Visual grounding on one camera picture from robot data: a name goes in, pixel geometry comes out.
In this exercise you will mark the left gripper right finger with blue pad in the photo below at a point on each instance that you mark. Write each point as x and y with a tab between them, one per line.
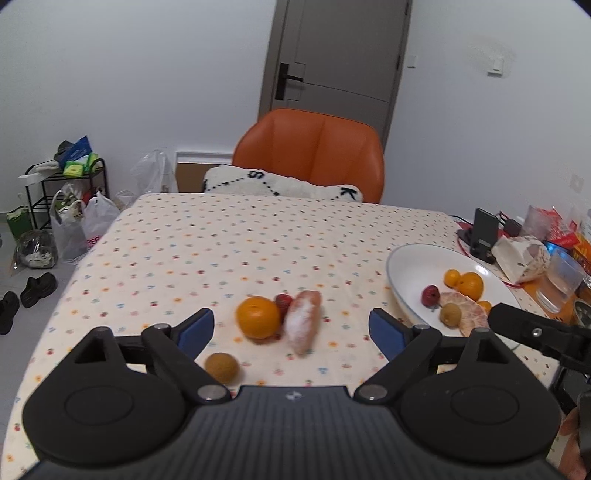
411	353

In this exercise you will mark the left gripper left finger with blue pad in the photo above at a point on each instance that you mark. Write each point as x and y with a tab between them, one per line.
173	351

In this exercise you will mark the brown kiwi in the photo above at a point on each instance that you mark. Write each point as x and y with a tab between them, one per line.
223	367
451	315

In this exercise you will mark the dark red plum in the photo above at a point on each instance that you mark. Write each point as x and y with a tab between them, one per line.
430	297

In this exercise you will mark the large orange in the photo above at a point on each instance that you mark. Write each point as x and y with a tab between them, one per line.
258	318

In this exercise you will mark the person's right hand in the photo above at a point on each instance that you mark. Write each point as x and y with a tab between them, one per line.
571	464

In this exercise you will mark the clear glass cup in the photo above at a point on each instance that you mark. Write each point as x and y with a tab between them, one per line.
560	281

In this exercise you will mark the white oval plate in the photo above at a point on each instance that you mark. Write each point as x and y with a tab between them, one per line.
412	268

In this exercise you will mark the small kumquat in plate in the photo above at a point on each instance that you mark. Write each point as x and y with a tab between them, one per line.
485	305
451	278

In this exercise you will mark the orange in plate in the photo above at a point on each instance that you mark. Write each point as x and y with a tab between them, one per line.
471	285

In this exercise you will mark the white floral tissue pack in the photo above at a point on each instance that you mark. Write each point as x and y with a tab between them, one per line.
521	259

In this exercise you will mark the red strawberry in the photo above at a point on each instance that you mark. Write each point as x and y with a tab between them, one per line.
283	302

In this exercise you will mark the red snack packets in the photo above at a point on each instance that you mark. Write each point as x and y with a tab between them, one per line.
571	234

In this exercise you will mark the black phone stand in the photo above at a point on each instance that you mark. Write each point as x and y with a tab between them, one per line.
483	235

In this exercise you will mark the white plastic bag red print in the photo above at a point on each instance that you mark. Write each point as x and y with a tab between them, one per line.
98	215

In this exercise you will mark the black shoe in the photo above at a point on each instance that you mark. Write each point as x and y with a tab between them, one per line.
37	289
9	306

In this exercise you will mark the white fluffy lettered cushion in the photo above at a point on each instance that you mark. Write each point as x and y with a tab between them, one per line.
228	179

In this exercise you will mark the white plastic bag with goods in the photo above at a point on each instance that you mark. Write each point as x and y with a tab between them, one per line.
66	213

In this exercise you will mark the clear bag with shoes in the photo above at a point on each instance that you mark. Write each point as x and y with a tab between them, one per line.
36	249

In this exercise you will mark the orange leather chair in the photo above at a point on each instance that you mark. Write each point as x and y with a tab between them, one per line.
322	149

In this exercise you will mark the green box on floor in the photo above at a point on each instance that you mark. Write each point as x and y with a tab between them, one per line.
19	221

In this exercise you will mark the black metal shelf rack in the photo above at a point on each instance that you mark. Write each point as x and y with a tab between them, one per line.
41	187

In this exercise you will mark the blue package on shelf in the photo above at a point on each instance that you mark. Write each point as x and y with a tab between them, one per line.
68	151

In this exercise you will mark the grey door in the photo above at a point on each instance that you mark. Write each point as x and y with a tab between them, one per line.
350	54

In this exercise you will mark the translucent plastic bag by wall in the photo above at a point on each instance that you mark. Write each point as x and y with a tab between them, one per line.
154	173

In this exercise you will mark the black door handle lock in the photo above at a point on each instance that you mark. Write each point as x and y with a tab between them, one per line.
283	76

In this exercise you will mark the white wall switch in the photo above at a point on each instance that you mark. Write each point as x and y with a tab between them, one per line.
497	67

